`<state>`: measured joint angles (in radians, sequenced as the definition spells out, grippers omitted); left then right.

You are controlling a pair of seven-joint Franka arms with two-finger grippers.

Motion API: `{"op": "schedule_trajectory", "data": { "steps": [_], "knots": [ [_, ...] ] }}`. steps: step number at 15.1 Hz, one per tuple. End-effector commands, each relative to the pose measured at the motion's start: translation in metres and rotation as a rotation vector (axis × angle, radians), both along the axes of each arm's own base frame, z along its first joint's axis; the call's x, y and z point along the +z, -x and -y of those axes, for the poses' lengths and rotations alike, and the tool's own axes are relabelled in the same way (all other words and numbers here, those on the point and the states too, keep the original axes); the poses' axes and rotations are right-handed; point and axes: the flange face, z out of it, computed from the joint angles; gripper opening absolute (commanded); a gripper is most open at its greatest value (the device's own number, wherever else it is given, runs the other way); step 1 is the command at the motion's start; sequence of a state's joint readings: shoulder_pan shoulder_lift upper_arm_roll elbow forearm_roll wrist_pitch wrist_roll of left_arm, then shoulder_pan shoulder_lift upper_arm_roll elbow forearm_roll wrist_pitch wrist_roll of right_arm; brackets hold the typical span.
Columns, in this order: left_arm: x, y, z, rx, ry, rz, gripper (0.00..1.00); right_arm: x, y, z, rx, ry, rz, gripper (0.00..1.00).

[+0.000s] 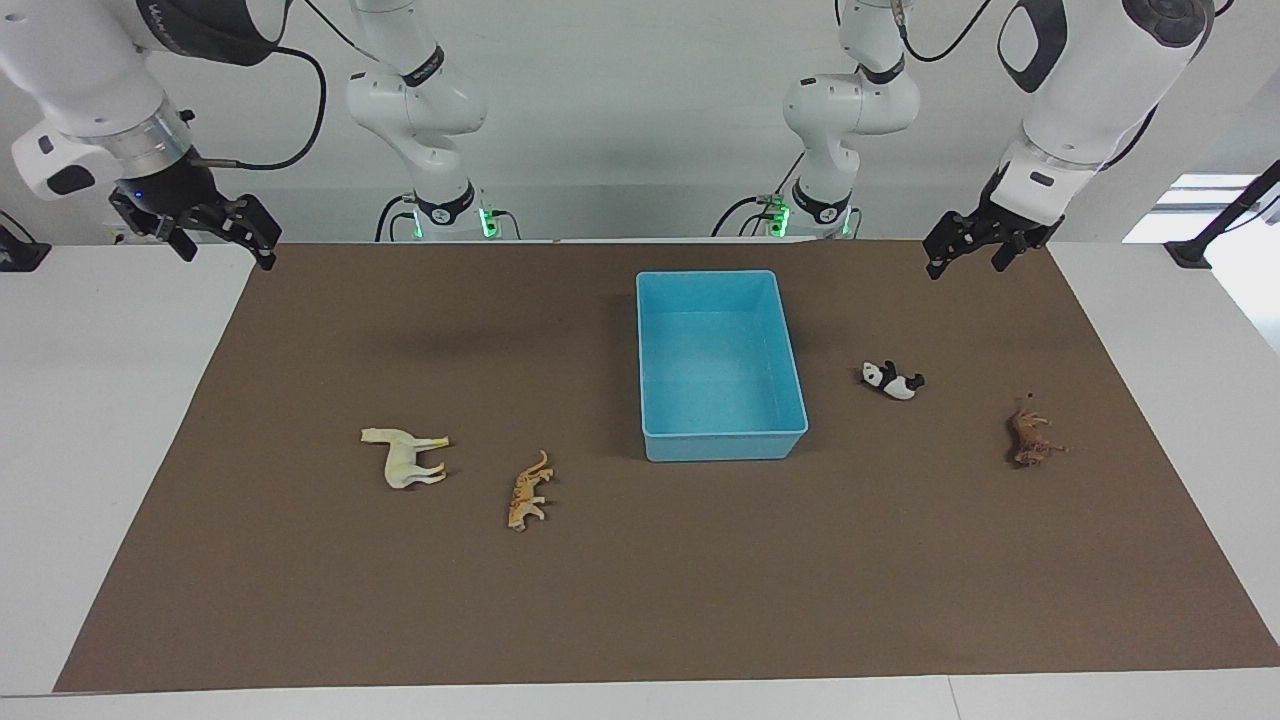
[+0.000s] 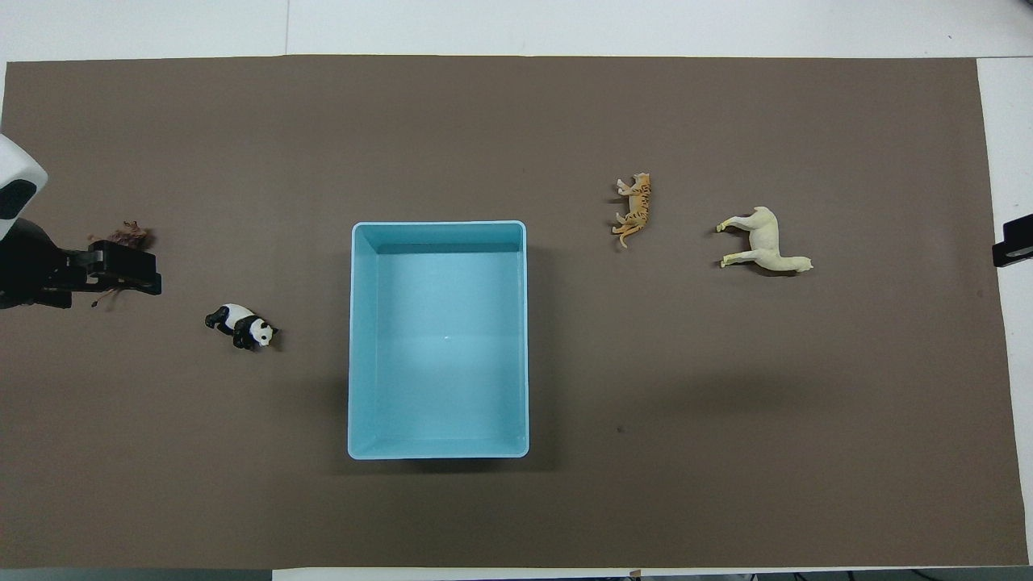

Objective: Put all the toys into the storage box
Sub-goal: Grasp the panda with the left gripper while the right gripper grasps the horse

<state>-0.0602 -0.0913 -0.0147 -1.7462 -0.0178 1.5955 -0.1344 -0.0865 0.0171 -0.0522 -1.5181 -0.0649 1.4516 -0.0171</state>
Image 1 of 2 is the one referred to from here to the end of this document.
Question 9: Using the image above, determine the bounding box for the black white panda toy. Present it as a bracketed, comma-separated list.
[860, 360, 927, 402]

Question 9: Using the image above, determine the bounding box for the brown lion toy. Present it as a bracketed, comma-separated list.
[1006, 393, 1070, 470]

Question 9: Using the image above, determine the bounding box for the cream horse toy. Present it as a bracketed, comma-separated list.
[360, 427, 452, 491]

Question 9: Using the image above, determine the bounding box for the orange tiger toy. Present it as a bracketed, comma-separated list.
[506, 449, 555, 533]

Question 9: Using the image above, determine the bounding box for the light blue storage box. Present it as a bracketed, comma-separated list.
[636, 269, 810, 464]

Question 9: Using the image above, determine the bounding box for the black clamp stand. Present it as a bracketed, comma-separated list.
[1164, 160, 1280, 270]

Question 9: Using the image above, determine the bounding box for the brown table mat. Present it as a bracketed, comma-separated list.
[52, 240, 1280, 694]

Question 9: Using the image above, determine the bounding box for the black right base cable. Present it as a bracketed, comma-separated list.
[374, 192, 417, 243]

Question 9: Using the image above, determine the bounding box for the black base cable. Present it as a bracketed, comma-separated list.
[374, 192, 417, 243]
[711, 150, 809, 239]

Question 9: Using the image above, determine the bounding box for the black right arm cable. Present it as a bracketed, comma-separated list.
[190, 0, 403, 173]

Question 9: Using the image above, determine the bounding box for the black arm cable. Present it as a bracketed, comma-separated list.
[190, 0, 403, 173]
[893, 0, 1163, 173]

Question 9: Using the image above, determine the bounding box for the black table mount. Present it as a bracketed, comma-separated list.
[0, 210, 52, 273]

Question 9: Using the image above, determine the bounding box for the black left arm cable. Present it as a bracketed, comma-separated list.
[893, 0, 1163, 173]

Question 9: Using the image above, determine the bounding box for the black left base cable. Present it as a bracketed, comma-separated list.
[711, 150, 809, 239]

